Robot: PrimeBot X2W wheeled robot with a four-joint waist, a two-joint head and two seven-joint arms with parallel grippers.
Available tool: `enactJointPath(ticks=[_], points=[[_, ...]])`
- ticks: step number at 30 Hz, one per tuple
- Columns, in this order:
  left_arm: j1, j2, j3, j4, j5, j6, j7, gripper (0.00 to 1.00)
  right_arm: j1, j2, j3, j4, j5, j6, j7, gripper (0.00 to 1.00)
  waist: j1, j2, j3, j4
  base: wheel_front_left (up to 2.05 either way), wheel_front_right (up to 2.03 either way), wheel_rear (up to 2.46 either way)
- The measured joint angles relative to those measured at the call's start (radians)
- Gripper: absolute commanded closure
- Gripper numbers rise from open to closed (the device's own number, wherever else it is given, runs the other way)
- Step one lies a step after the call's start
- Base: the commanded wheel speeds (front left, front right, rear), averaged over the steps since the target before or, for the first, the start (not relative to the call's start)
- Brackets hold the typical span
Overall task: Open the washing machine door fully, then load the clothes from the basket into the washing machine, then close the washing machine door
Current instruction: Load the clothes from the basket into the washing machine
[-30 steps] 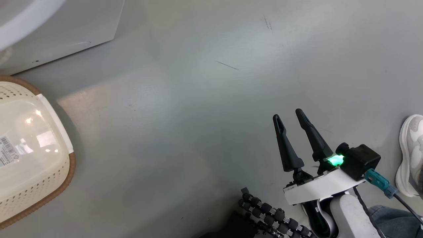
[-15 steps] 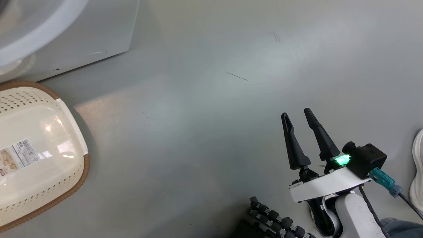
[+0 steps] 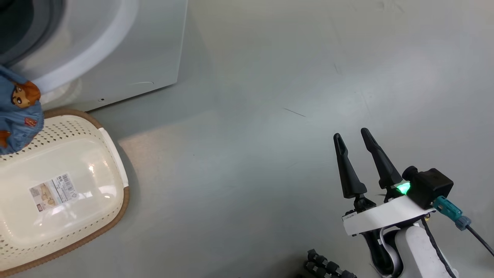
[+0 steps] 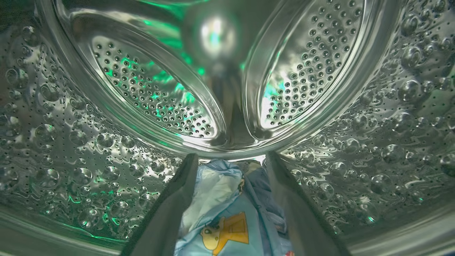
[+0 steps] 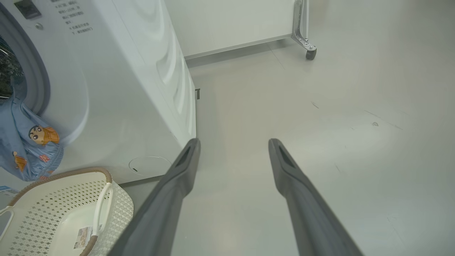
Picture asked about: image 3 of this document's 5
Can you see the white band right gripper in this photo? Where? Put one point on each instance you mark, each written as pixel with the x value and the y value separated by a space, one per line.
pixel 386 218

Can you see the blue cartoon print garment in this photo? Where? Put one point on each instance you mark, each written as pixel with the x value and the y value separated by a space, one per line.
pixel 19 123

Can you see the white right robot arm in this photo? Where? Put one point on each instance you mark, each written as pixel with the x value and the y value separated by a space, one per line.
pixel 417 251

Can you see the white washing machine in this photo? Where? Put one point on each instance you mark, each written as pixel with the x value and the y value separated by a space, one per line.
pixel 146 46

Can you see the cream basket with brown rim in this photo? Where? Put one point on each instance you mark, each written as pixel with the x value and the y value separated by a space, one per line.
pixel 69 154

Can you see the basket product label sticker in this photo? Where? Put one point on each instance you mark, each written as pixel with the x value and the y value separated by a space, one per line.
pixel 54 192

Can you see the black ribbed conduit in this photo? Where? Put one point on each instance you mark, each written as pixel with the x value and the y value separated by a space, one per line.
pixel 324 266

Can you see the round filter cover flap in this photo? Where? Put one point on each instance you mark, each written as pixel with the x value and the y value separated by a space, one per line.
pixel 142 85

